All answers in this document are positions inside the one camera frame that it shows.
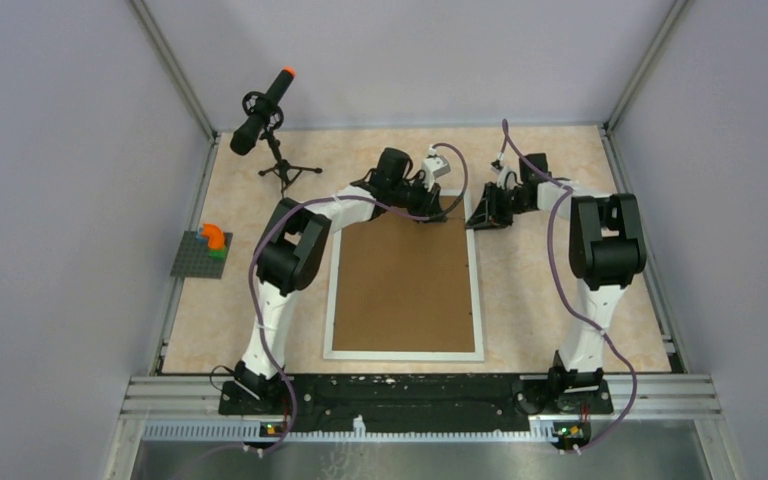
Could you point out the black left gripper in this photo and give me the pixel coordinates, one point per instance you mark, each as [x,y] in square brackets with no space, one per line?
[430,207]

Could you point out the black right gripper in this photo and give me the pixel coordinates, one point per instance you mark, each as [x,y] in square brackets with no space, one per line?
[486,214]

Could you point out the white picture frame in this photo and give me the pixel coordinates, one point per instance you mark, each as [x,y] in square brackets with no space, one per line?
[478,298]

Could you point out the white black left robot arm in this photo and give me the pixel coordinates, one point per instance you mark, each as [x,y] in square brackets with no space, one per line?
[289,254]

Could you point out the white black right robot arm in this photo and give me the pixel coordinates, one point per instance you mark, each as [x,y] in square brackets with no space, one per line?
[606,251]

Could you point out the black microphone tripod stand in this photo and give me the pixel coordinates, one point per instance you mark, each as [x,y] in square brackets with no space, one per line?
[282,168]

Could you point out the black microphone orange tip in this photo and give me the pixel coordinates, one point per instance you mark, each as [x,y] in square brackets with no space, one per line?
[263,112]

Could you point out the orange curved toy block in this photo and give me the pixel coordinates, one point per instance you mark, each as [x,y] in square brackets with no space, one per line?
[215,237]

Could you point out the green toy block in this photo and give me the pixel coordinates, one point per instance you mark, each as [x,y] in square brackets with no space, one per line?
[219,254]

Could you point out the blue toy block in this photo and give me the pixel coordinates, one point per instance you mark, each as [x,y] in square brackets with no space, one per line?
[199,237]

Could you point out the grey lego baseplate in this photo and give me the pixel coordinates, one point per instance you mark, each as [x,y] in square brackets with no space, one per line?
[193,258]

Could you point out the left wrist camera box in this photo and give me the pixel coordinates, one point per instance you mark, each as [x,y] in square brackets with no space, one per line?
[434,166]

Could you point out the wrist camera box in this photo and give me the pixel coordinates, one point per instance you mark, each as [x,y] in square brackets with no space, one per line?
[507,178]
[434,166]

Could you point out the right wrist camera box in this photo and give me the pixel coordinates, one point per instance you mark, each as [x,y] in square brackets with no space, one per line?
[507,178]

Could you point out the brown frame backing board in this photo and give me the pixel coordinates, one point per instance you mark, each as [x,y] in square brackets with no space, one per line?
[404,285]

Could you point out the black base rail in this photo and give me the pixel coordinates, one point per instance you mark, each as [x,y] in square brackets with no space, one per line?
[413,403]

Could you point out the aluminium front rail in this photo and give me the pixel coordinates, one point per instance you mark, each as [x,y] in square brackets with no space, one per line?
[664,426]

